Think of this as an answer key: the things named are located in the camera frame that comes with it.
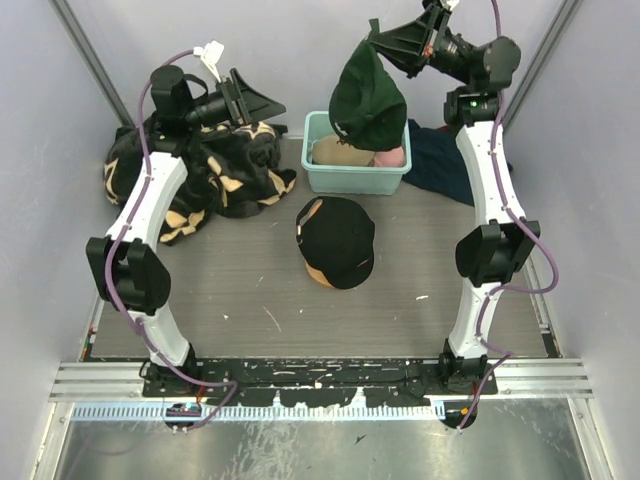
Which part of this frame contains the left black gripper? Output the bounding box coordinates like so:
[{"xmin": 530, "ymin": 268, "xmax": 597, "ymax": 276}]
[{"xmin": 185, "ymin": 68, "xmax": 287, "ymax": 131}]

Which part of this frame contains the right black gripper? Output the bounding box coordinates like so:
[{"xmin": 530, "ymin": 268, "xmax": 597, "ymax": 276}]
[{"xmin": 363, "ymin": 4, "xmax": 473, "ymax": 87}]

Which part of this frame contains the black floral fleece blanket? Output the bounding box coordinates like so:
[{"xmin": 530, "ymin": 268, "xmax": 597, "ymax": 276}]
[{"xmin": 103, "ymin": 122, "xmax": 297, "ymax": 245}]

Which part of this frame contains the green baseball cap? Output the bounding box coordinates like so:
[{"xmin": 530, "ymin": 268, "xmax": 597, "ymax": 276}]
[{"xmin": 328, "ymin": 40, "xmax": 407, "ymax": 152}]

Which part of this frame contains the teal plastic bin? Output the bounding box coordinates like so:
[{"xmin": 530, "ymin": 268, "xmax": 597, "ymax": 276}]
[{"xmin": 300, "ymin": 111, "xmax": 412, "ymax": 195}]

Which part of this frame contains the navy blue sweater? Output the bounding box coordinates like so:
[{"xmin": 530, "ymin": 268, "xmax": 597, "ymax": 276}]
[{"xmin": 402, "ymin": 118, "xmax": 515, "ymax": 207}]

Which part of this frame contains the black baseball cap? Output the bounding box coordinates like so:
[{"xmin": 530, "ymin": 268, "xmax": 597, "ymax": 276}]
[{"xmin": 296, "ymin": 196, "xmax": 375, "ymax": 290}]

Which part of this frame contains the wooden hat stand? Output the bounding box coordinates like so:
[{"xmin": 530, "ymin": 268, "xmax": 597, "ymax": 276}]
[{"xmin": 305, "ymin": 263, "xmax": 334, "ymax": 288}]

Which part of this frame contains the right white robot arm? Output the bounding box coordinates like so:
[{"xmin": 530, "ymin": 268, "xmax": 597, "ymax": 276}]
[{"xmin": 368, "ymin": 1, "xmax": 540, "ymax": 394}]

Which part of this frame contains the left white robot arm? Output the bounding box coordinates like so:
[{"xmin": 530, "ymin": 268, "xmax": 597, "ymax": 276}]
[{"xmin": 86, "ymin": 62, "xmax": 286, "ymax": 396}]

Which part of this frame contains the tan baseball cap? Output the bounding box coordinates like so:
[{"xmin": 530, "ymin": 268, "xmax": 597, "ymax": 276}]
[{"xmin": 311, "ymin": 135, "xmax": 376, "ymax": 167}]

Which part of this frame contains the pink baseball cap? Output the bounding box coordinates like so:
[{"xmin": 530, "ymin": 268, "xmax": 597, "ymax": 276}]
[{"xmin": 373, "ymin": 146, "xmax": 405, "ymax": 168}]

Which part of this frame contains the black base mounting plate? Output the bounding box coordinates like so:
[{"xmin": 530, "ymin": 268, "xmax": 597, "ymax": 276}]
[{"xmin": 139, "ymin": 358, "xmax": 483, "ymax": 408}]

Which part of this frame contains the right aluminium corner post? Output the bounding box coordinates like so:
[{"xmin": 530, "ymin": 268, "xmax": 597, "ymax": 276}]
[{"xmin": 502, "ymin": 0, "xmax": 583, "ymax": 131}]

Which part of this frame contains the aluminium corner post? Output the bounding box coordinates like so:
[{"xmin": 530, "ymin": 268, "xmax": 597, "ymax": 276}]
[
  {"xmin": 502, "ymin": 0, "xmax": 583, "ymax": 131},
  {"xmin": 49, "ymin": 0, "xmax": 133, "ymax": 125}
]

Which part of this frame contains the left aluminium corner post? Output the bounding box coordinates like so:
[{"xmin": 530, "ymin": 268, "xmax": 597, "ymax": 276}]
[{"xmin": 49, "ymin": 0, "xmax": 133, "ymax": 125}]

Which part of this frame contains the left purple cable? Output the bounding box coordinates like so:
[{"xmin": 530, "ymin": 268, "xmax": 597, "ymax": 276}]
[{"xmin": 103, "ymin": 48, "xmax": 239, "ymax": 432}]

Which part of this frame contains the white slotted cable duct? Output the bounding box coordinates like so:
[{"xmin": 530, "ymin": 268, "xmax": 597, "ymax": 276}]
[{"xmin": 71, "ymin": 402, "xmax": 445, "ymax": 423}]

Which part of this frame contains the aluminium front rail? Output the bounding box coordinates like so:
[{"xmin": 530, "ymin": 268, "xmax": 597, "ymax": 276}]
[{"xmin": 49, "ymin": 358, "xmax": 594, "ymax": 402}]

